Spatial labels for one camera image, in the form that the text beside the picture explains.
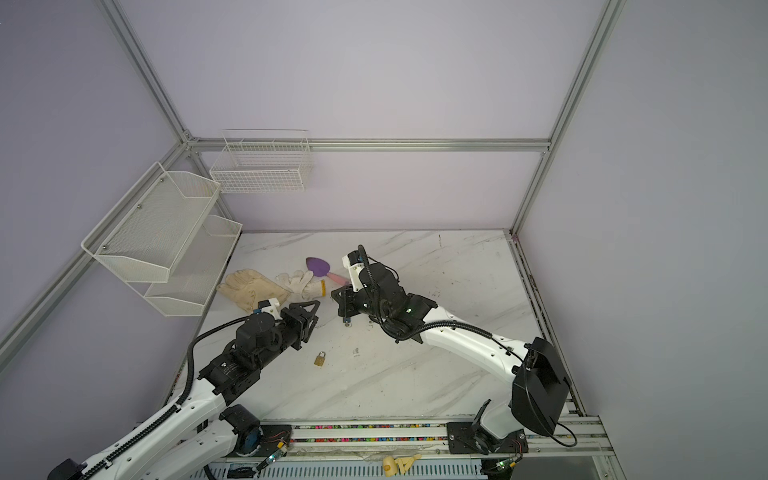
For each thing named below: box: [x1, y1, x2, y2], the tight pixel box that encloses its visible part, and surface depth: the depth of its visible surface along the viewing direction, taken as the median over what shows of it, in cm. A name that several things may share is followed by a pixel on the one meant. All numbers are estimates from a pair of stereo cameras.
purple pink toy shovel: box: [305, 257, 350, 286], surface depth 110 cm
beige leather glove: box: [217, 269, 293, 312], surface depth 106 cm
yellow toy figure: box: [382, 454, 422, 477], surface depth 70 cm
